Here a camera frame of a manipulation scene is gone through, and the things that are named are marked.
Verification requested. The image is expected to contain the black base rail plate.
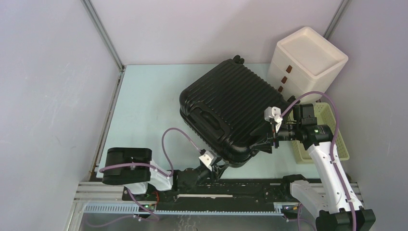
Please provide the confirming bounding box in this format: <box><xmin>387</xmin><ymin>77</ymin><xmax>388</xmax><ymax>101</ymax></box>
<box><xmin>134</xmin><ymin>174</ymin><xmax>305</xmax><ymax>213</ymax></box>

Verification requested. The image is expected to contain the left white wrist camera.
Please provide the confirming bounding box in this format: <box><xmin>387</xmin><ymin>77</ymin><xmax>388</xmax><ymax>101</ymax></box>
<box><xmin>199</xmin><ymin>151</ymin><xmax>217</xmax><ymax>171</ymax></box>

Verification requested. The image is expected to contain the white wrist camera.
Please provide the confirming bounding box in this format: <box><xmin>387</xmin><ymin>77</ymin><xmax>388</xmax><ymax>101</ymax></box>
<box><xmin>199</xmin><ymin>151</ymin><xmax>217</xmax><ymax>171</ymax></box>
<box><xmin>264</xmin><ymin>106</ymin><xmax>283</xmax><ymax>133</ymax></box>

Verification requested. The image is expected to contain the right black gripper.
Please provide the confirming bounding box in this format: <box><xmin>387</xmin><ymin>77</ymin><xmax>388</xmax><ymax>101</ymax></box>
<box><xmin>250</xmin><ymin>119</ymin><xmax>300</xmax><ymax>154</ymax></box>

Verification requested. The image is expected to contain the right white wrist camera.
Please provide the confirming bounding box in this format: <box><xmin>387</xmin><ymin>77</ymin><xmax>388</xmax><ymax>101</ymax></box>
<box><xmin>264</xmin><ymin>106</ymin><xmax>283</xmax><ymax>133</ymax></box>

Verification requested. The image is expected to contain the pale yellow perforated basket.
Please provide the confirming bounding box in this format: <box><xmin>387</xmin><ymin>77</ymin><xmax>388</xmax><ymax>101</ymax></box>
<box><xmin>287</xmin><ymin>102</ymin><xmax>350</xmax><ymax>165</ymax></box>

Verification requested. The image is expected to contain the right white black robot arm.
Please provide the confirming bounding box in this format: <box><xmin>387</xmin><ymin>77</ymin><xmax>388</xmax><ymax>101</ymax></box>
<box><xmin>252</xmin><ymin>104</ymin><xmax>376</xmax><ymax>231</ymax></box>

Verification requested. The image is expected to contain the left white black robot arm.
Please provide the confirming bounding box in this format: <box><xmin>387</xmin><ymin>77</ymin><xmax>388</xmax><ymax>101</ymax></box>
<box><xmin>99</xmin><ymin>147</ymin><xmax>228</xmax><ymax>201</ymax></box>

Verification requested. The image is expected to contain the white stacked drawer unit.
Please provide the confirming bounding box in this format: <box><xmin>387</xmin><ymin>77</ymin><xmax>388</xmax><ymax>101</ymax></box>
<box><xmin>267</xmin><ymin>26</ymin><xmax>348</xmax><ymax>99</ymax></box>

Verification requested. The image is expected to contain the black ribbed hard-shell suitcase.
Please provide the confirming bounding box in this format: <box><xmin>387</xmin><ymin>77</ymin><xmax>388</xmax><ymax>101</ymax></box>
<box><xmin>179</xmin><ymin>55</ymin><xmax>294</xmax><ymax>168</ymax></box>

